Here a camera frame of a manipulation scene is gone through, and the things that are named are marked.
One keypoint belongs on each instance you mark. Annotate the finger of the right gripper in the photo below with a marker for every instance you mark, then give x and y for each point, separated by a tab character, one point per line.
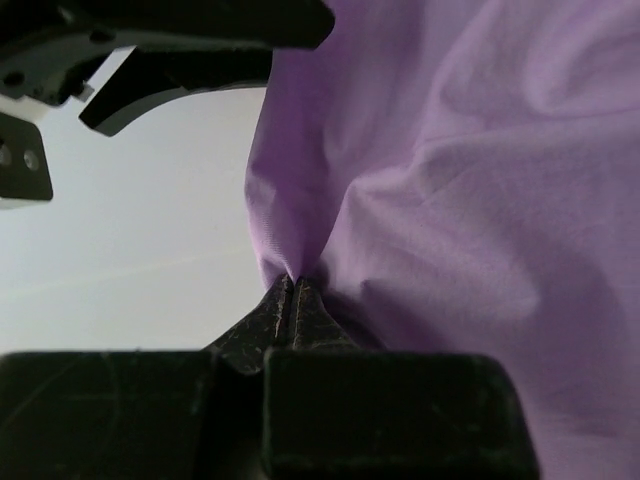
147	80
207	25

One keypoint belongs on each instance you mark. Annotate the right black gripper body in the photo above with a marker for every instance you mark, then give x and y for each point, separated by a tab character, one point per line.
49	51

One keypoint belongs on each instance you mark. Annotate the purple trousers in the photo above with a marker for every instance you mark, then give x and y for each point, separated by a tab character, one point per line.
464	175

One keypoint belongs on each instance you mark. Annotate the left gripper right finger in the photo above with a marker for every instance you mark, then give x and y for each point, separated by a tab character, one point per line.
332	410

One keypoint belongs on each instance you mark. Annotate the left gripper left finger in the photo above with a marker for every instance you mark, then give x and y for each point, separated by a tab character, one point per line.
142	414

